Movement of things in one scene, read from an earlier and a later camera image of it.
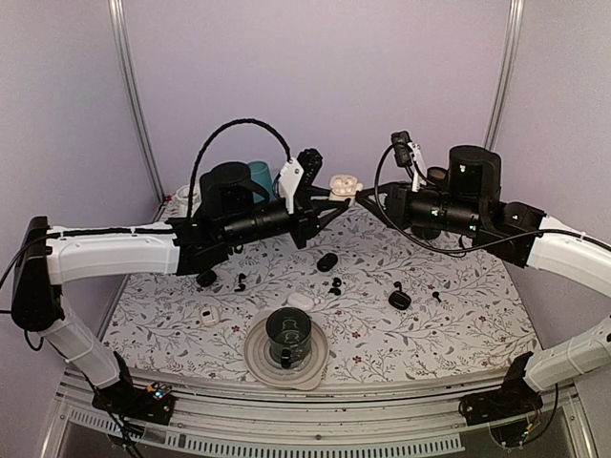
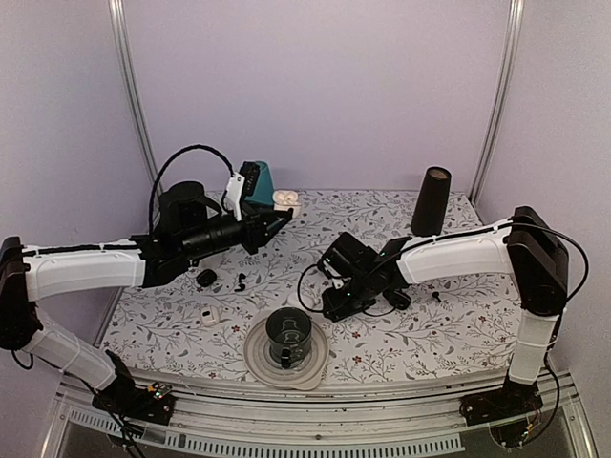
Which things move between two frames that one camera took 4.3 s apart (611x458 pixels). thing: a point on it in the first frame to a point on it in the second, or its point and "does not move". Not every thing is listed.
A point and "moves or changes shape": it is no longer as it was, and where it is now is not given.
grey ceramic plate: x=305 y=375 does not move
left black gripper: x=309 y=215 to x=255 y=224
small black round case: x=206 y=278 does not move
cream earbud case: x=344 y=187 moves or changes shape
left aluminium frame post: x=118 y=15 does not move
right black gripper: x=396 y=196 to x=336 y=311
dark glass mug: x=289 y=334 does not move
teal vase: x=262 y=175 does not move
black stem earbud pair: x=242 y=285 does not move
